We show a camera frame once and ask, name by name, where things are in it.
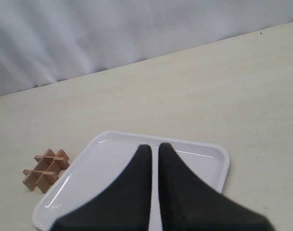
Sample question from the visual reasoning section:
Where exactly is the white curtain backdrop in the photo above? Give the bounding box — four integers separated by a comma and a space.
0, 0, 293, 96

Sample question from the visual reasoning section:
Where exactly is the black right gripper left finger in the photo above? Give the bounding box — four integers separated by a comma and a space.
51, 144, 152, 231

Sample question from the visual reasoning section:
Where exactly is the white plastic tray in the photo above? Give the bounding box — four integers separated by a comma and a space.
32, 131, 230, 231

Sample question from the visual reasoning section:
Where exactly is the wooden interlocking puzzle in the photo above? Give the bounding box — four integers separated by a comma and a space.
22, 149, 70, 193

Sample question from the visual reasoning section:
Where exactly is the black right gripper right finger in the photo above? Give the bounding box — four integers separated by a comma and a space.
158, 143, 274, 231

